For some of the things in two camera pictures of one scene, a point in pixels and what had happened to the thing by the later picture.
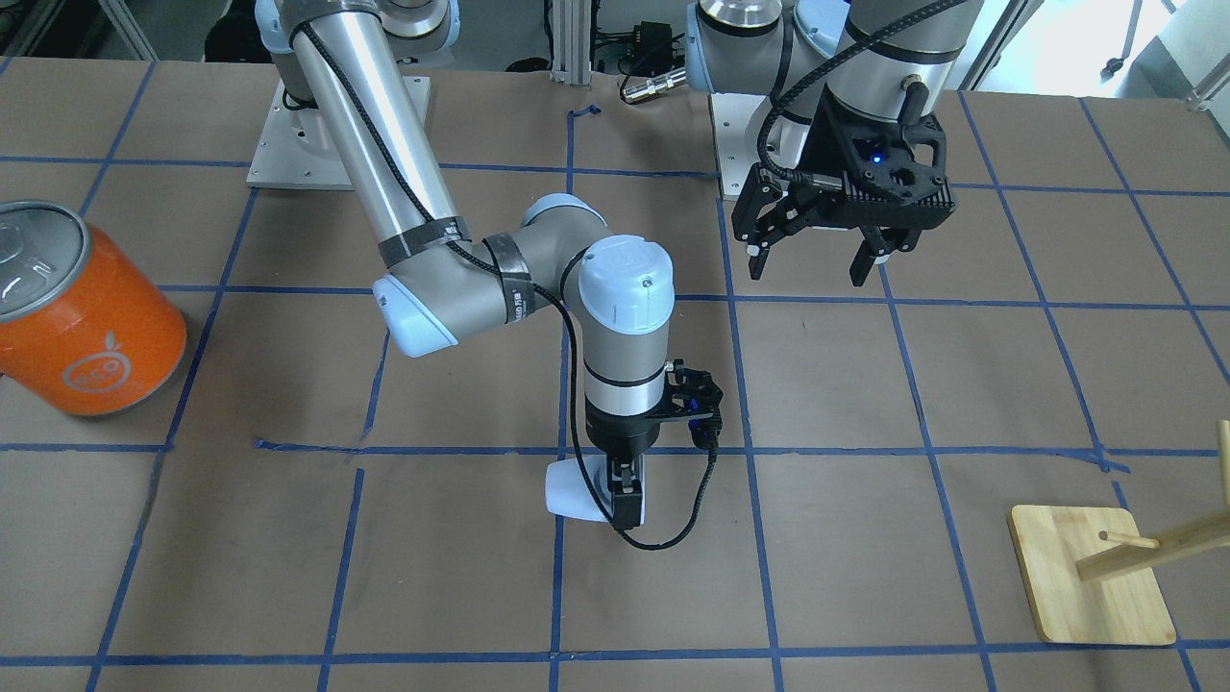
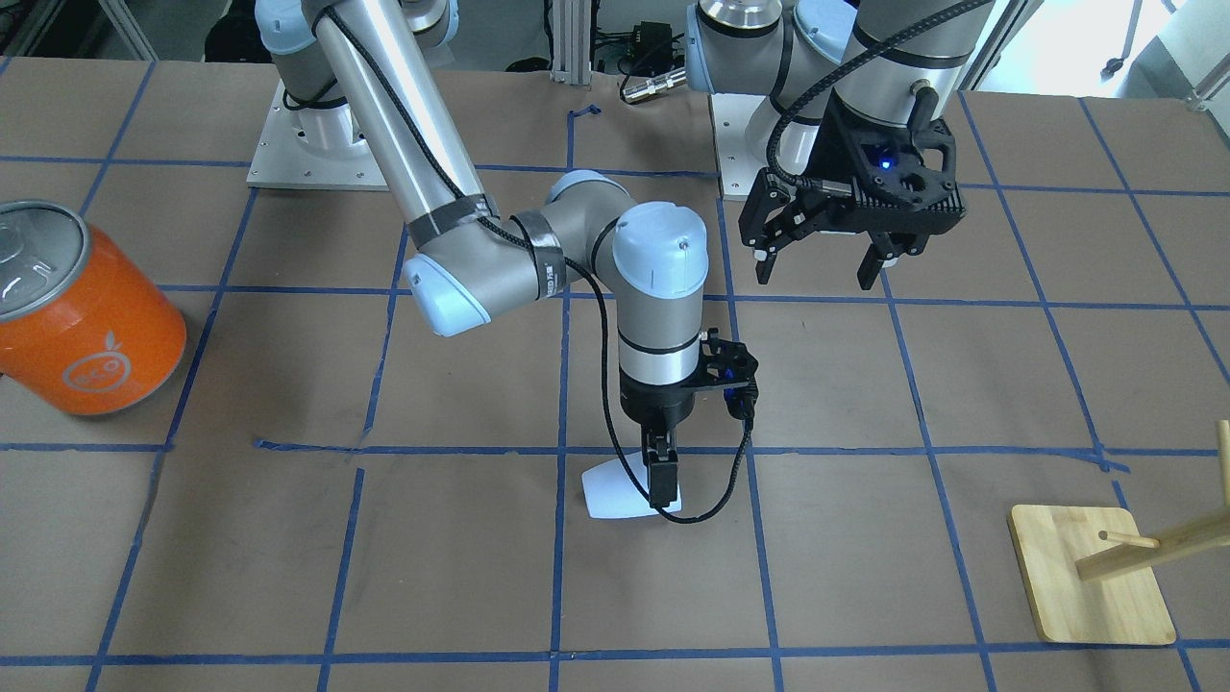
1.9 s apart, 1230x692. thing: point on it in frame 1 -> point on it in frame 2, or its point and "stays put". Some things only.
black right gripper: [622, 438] -> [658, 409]
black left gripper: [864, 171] stays put
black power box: [652, 39] stays put
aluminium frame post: [572, 41] stays put
